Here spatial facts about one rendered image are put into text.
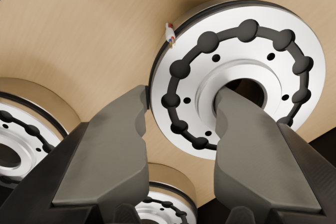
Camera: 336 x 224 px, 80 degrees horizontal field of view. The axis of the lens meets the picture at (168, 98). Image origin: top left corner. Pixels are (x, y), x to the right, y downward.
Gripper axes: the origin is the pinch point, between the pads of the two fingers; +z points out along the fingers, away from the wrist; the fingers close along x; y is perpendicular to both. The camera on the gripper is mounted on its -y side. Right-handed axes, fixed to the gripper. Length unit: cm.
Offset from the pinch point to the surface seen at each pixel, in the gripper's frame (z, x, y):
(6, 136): -0.2, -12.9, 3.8
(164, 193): 0.3, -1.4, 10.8
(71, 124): 2.1, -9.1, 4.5
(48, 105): 1.8, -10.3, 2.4
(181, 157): 3.3, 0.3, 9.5
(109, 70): 3.4, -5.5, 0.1
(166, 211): 0.2, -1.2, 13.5
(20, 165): -0.3, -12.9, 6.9
